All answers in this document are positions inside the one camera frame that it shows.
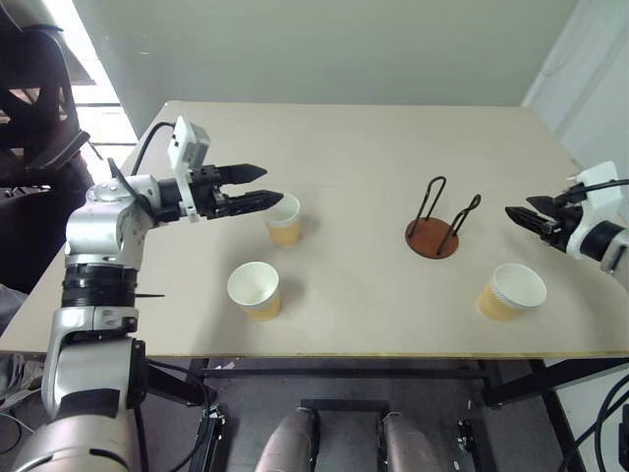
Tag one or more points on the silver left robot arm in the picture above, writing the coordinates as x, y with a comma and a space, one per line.
93, 231

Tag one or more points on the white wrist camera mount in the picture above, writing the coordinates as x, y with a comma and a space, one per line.
599, 182
189, 142

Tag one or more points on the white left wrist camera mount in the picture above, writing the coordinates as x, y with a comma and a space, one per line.
189, 142

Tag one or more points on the dark rounded metallic shape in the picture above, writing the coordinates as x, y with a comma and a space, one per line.
290, 442
413, 445

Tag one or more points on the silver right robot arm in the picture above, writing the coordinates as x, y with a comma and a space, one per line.
602, 238

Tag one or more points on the black office chair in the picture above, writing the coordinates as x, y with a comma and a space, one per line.
29, 74

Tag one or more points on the black metal table frame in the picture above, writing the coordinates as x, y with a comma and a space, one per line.
344, 372

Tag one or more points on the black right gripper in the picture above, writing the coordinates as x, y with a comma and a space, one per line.
562, 223

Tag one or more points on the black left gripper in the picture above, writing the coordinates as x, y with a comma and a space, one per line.
209, 196

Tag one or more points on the black table leg bracket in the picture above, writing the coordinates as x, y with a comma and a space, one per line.
467, 442
209, 437

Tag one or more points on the tan white paper cup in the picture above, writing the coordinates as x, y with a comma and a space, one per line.
253, 290
285, 231
516, 290

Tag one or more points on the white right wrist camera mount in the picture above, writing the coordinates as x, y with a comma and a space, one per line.
599, 182

